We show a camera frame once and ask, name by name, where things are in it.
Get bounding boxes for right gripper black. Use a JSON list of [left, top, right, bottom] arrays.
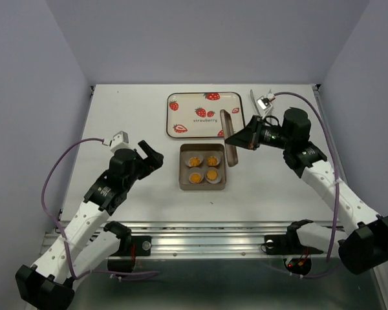
[[224, 115, 293, 150]]

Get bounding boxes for beige tin lid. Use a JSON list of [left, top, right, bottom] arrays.
[[219, 108, 239, 168]]

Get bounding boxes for orange cookie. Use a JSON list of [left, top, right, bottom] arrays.
[[206, 169, 218, 181], [188, 157, 202, 167], [189, 172, 202, 183], [206, 156, 219, 167]]

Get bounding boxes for metal tongs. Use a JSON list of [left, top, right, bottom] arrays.
[[249, 89, 274, 118]]

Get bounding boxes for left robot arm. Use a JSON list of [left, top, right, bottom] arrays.
[[16, 137, 164, 309]]

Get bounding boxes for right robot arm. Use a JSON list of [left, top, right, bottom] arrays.
[[220, 108, 388, 274]]

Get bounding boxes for white paper cup back right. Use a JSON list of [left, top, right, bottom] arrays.
[[206, 154, 221, 168]]

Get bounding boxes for white paper cup front right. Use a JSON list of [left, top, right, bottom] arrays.
[[205, 167, 221, 184]]

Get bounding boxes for beige square cookie tin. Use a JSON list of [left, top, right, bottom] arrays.
[[178, 143, 226, 191]]

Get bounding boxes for strawberry print tray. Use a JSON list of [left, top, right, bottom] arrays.
[[166, 92, 245, 139]]

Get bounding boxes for white paper cup front left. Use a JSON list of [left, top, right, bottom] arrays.
[[188, 169, 203, 184]]

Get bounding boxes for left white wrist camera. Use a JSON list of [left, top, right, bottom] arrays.
[[109, 130, 130, 154]]

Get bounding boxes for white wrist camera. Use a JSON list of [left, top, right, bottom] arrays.
[[109, 130, 130, 154], [257, 94, 275, 110]]

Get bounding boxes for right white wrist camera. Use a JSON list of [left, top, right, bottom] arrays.
[[257, 94, 275, 110]]

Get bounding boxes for aluminium table edge rail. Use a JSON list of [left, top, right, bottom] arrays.
[[312, 83, 365, 223]]

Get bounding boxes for aluminium front frame rail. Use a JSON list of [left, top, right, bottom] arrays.
[[41, 221, 384, 259]]

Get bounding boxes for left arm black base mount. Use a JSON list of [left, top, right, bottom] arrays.
[[107, 236, 152, 273]]

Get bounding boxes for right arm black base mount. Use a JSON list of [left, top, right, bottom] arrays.
[[261, 233, 323, 276]]

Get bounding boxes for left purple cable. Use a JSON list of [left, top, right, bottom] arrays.
[[41, 138, 160, 282]]

